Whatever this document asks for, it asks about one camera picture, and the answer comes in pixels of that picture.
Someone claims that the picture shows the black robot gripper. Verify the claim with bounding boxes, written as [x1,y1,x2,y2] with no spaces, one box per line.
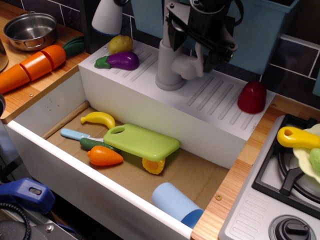
[167,0,244,73]

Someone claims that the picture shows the grey toy faucet with lever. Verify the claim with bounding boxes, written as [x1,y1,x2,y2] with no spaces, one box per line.
[155,0,204,91]

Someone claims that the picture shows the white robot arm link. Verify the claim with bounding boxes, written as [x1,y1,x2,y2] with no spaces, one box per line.
[91,0,123,36]

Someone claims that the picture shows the teal plastic bin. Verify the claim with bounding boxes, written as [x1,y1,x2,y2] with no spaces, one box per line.
[131,0,299,75]

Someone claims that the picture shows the purple toy eggplant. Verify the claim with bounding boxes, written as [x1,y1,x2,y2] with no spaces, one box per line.
[94,51,140,71]

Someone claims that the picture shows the toy potato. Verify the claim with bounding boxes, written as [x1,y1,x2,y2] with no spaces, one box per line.
[108,35,133,54]

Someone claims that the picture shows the red toy pepper half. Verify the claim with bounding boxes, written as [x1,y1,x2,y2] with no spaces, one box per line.
[237,81,267,114]

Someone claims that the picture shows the green toy cutting board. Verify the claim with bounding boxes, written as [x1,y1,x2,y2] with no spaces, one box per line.
[103,124,180,162]

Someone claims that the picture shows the yellow toy banana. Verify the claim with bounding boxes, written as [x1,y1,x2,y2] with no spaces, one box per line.
[80,111,116,129]

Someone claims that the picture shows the yellow toy corn piece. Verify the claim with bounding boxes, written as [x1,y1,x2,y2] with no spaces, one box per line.
[142,158,166,175]

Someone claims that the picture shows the white toy sink unit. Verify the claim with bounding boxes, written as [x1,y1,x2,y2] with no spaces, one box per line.
[5,42,264,240]

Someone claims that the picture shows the small orange toy carrot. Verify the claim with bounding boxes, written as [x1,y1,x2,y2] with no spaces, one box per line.
[87,145,124,166]

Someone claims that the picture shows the green toy cucumber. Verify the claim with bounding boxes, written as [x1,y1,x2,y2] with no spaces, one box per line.
[79,138,121,153]

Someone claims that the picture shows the light blue plastic cup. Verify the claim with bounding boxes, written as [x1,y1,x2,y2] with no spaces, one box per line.
[151,182,204,229]

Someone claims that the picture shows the pale green toy cabbage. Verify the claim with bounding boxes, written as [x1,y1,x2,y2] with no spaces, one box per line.
[309,148,320,172]

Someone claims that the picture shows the toy stove top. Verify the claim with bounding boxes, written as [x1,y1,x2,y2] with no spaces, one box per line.
[218,114,320,240]

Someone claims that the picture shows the steel pot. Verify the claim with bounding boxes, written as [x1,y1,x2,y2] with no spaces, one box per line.
[3,12,58,52]

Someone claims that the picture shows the large wooden toy carrot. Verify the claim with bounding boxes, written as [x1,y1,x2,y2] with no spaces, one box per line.
[0,36,85,94]

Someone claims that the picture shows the steel container edge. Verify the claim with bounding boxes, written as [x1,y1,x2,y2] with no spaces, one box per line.
[0,41,9,72]

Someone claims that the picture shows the black stove knob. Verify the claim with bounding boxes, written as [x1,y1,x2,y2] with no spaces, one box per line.
[268,215,317,240]

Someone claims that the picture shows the blue clamp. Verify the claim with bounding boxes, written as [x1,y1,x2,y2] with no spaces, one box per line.
[0,178,56,214]

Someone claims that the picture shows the yellow handled toy pan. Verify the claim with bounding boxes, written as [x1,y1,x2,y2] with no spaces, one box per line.
[277,124,320,182]

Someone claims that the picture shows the blue handled toy knife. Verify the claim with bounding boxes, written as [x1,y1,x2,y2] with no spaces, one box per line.
[60,128,104,142]

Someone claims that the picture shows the black braided cable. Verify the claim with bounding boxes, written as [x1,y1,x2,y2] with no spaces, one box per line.
[0,202,31,240]

